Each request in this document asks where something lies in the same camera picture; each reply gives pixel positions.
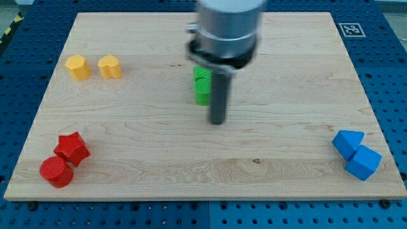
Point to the blue cube block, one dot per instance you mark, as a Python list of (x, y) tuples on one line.
[(364, 163)]

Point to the yellow hexagon block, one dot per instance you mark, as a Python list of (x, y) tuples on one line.
[(77, 67)]

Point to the wooden board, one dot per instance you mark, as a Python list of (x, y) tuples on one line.
[(149, 140)]

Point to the red cylinder block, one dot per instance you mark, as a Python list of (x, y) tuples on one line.
[(56, 171)]

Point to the red star block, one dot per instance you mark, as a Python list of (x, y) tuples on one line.
[(72, 148)]

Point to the yellow heart block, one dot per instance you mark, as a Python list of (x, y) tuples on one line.
[(109, 67)]

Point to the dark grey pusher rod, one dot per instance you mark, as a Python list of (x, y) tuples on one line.
[(219, 97)]

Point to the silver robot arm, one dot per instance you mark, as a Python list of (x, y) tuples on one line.
[(225, 37)]

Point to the blue triangle block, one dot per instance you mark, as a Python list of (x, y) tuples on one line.
[(347, 142)]

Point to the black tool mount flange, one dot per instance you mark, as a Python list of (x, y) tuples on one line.
[(213, 63)]

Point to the green block behind cylinder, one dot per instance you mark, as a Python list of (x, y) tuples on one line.
[(200, 72)]

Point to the white fiducial marker tag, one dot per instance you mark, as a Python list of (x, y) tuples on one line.
[(351, 30)]

